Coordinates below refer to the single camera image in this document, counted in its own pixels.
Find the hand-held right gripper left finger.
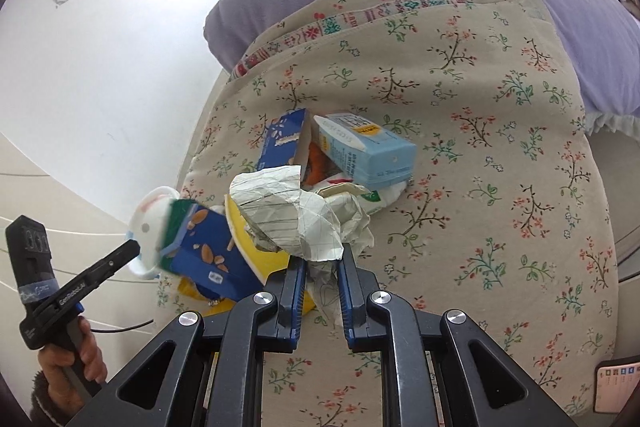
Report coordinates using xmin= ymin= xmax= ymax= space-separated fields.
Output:
xmin=70 ymin=257 xmax=308 ymax=427

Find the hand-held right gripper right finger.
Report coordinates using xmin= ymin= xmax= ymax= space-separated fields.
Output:
xmin=338 ymin=244 xmax=576 ymax=427

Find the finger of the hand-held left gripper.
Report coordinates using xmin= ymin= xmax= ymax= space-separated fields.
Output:
xmin=75 ymin=240 xmax=142 ymax=303

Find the large yellow wrapper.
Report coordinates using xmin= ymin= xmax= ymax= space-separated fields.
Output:
xmin=224 ymin=194 xmax=316 ymax=313

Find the white plastic drink bottle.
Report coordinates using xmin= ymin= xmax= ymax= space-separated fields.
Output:
xmin=126 ymin=187 xmax=182 ymax=279

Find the white paper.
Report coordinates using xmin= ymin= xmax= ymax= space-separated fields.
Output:
xmin=229 ymin=164 xmax=376 ymax=328

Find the blue carton with nut print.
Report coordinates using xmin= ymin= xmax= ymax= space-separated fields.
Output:
xmin=159 ymin=199 xmax=261 ymax=304

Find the person's left forearm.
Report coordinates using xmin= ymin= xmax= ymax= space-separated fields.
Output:
xmin=29 ymin=371 xmax=87 ymax=425

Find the person's left hand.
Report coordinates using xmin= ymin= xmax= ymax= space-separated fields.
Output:
xmin=39 ymin=316 xmax=108 ymax=403

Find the small yellow packet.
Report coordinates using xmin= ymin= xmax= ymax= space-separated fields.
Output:
xmin=178 ymin=277 xmax=222 ymax=308

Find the white plastic bag green print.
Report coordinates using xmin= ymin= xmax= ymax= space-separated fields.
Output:
xmin=312 ymin=174 xmax=404 ymax=214

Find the orange packet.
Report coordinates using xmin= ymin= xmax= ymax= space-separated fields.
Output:
xmin=305 ymin=142 xmax=345 ymax=186

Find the light blue drink carton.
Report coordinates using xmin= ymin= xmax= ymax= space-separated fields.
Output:
xmin=312 ymin=111 xmax=418 ymax=192

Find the dark blue cardboard box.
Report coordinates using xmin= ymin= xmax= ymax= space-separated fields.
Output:
xmin=255 ymin=108 xmax=313 ymax=178

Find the floral beige blanket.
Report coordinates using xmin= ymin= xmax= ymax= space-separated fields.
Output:
xmin=155 ymin=0 xmax=621 ymax=427

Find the tablet with white screen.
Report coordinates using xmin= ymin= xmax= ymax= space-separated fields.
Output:
xmin=593 ymin=358 xmax=639 ymax=414

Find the black cable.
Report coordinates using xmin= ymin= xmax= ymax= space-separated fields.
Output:
xmin=92 ymin=318 xmax=157 ymax=334

